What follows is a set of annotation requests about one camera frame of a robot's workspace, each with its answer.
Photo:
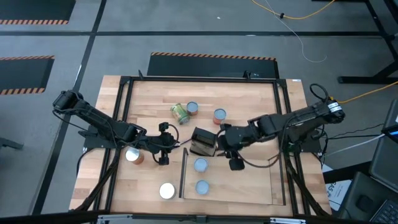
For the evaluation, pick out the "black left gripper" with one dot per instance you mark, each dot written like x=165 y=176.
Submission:
x=161 y=143

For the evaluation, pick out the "pineapple rings can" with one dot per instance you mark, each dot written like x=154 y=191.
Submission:
x=202 y=187

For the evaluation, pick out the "green label tin can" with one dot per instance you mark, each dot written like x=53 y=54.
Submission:
x=180 y=114

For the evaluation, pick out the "mixed fruit can white label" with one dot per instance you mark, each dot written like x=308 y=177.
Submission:
x=192 y=107

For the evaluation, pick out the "grey chair base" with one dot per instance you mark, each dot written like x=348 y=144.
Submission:
x=9 y=143

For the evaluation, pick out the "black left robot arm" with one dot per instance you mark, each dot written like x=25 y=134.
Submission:
x=93 y=116

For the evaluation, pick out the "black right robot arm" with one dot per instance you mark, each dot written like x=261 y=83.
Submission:
x=304 y=121

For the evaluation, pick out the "black mat with hazard stripe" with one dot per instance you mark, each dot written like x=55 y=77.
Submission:
x=21 y=74
x=31 y=9
x=211 y=67

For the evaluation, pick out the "black rig crossbeam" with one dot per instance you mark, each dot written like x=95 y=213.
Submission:
x=46 y=217

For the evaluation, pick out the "black device with blue light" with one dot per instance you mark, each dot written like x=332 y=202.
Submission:
x=392 y=119

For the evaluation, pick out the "black box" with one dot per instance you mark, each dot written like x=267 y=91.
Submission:
x=203 y=137

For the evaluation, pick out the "black desk leg frame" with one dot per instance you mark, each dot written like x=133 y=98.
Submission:
x=357 y=80

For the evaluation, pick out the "mandarin orange can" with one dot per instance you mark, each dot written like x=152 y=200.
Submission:
x=219 y=115

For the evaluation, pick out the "dark laptop keyboard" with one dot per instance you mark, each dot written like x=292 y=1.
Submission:
x=388 y=214

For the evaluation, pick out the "white paper sheet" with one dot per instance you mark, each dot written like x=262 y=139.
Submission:
x=337 y=193

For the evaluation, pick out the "black metal table frame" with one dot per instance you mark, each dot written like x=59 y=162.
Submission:
x=202 y=79

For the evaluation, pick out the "brown label tin can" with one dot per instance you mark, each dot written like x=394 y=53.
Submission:
x=132 y=154

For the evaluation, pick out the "small short tin can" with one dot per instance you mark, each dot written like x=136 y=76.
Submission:
x=201 y=165

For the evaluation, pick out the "silver top tin can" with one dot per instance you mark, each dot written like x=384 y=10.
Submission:
x=167 y=191

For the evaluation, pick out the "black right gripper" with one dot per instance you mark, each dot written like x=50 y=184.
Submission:
x=236 y=140

